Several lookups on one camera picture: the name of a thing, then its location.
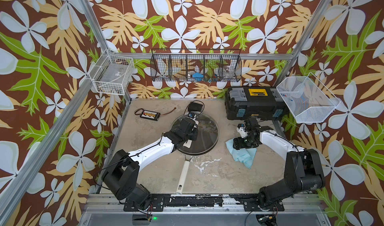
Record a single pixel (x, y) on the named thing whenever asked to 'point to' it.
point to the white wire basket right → (307, 99)
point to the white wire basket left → (112, 73)
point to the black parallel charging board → (150, 115)
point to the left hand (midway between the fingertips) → (195, 127)
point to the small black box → (193, 106)
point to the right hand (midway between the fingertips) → (238, 144)
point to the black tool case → (265, 103)
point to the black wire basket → (211, 65)
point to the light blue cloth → (246, 155)
